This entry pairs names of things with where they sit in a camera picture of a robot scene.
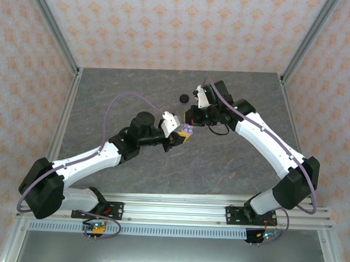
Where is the thin black cable loop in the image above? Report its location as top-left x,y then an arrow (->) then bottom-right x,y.
206,122 -> 231,137

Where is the slotted grey cable duct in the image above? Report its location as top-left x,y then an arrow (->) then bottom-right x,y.
27,219 -> 248,242

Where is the aluminium table side rail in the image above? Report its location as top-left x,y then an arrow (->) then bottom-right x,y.
47,67 -> 84,162
276,77 -> 308,157

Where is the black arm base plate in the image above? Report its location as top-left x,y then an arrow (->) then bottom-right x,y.
225,206 -> 248,227
99,201 -> 125,221

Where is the aluminium frame corner post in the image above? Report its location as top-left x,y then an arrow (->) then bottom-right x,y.
279,0 -> 337,87
23,0 -> 84,76

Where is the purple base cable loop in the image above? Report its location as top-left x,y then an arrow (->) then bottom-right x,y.
75,209 -> 124,241
250,206 -> 291,249

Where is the aluminium frame leg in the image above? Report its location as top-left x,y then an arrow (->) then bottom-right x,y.
0,216 -> 30,262
316,230 -> 347,262

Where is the grey metal sheet panel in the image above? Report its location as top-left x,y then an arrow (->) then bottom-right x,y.
15,229 -> 332,262

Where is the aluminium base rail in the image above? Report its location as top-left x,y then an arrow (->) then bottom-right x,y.
16,187 -> 334,232

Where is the small control circuit board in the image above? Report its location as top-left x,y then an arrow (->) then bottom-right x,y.
85,219 -> 108,235
255,228 -> 280,241

